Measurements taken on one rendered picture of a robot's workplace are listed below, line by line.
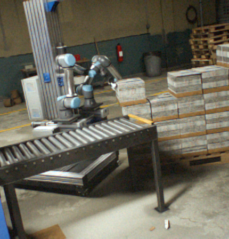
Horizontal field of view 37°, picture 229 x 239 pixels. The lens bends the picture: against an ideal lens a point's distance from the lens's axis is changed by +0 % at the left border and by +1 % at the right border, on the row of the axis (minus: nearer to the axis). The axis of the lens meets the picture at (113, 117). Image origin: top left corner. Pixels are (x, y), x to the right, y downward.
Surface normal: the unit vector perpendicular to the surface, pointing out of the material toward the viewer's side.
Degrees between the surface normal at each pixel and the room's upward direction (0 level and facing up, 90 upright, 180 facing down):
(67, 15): 90
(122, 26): 90
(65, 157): 90
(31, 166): 90
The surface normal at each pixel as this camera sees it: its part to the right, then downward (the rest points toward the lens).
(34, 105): -0.45, 0.29
